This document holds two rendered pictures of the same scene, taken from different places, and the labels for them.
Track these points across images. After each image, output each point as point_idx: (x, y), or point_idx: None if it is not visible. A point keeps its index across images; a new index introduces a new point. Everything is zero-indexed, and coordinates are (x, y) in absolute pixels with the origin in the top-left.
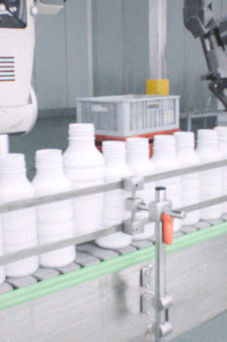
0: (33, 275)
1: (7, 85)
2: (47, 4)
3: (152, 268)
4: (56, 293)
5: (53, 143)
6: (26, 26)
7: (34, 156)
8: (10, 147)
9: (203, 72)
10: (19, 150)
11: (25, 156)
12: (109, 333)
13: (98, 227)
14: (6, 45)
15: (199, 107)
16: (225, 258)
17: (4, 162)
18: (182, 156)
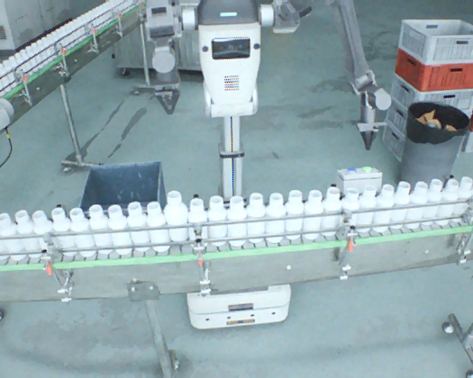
0: (145, 251)
1: (232, 93)
2: (281, 30)
3: (212, 262)
4: (150, 264)
5: (443, 6)
6: (250, 56)
7: (420, 17)
8: (406, 3)
9: None
10: (413, 7)
11: (413, 16)
12: (184, 281)
13: (179, 239)
14: (233, 68)
15: None
16: (274, 264)
17: (129, 210)
18: (250, 211)
